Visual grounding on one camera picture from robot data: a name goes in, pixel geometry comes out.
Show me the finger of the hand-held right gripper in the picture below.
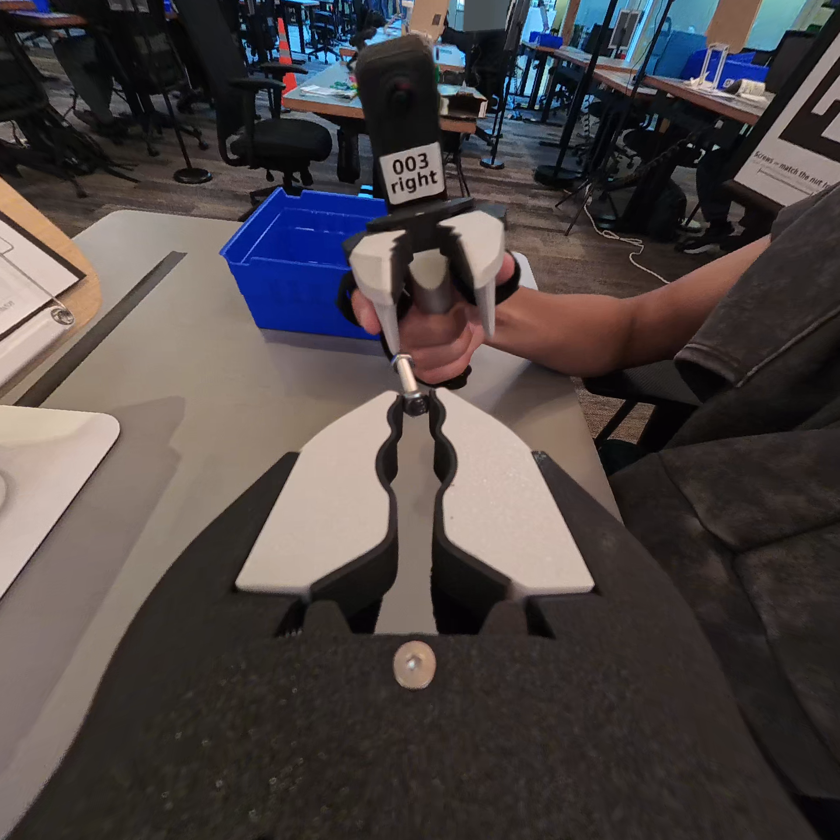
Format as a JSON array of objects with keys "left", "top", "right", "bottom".
[
  {"left": 438, "top": 209, "right": 508, "bottom": 340},
  {"left": 348, "top": 226, "right": 411, "bottom": 360}
]

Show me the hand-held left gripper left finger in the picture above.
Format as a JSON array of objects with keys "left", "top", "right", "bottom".
[{"left": 235, "top": 392, "right": 400, "bottom": 598}]

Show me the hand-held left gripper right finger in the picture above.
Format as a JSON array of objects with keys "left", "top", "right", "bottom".
[{"left": 430, "top": 388, "right": 596, "bottom": 598}]

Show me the blue plastic bin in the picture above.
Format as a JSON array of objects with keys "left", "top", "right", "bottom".
[{"left": 220, "top": 187, "right": 389, "bottom": 342}]

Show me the steel hex bolt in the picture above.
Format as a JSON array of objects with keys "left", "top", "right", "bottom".
[{"left": 390, "top": 353, "right": 433, "bottom": 419}]

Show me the person's right forearm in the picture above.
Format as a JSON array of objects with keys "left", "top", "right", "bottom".
[{"left": 518, "top": 236, "right": 772, "bottom": 379}]

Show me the grey desk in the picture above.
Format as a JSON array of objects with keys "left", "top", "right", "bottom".
[{"left": 0, "top": 209, "right": 621, "bottom": 840}]

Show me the person's right hand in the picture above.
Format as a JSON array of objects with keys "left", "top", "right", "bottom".
[{"left": 351, "top": 259, "right": 527, "bottom": 385}]

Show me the tan cardboard board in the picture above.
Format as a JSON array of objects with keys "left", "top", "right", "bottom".
[{"left": 407, "top": 0, "right": 452, "bottom": 42}]

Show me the orange cone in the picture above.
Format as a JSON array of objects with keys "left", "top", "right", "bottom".
[{"left": 276, "top": 18, "right": 298, "bottom": 94}]

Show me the black light stand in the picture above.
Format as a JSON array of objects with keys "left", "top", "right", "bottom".
[{"left": 535, "top": 0, "right": 619, "bottom": 189}]

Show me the wooden background table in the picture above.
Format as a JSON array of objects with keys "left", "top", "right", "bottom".
[{"left": 282, "top": 36, "right": 777, "bottom": 137}]

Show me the wooden document stand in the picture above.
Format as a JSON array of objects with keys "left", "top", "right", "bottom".
[{"left": 0, "top": 177, "right": 122, "bottom": 599}]

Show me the black framed marker sign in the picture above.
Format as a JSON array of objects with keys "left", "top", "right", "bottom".
[{"left": 722, "top": 10, "right": 840, "bottom": 209}]

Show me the tan and black board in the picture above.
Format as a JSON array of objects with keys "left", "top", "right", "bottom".
[{"left": 705, "top": 0, "right": 767, "bottom": 55}]

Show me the printed instruction sheet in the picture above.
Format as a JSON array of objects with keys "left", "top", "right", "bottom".
[{"left": 0, "top": 210, "right": 88, "bottom": 343}]

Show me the white floor cable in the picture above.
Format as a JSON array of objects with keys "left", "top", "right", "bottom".
[{"left": 584, "top": 197, "right": 672, "bottom": 287}]

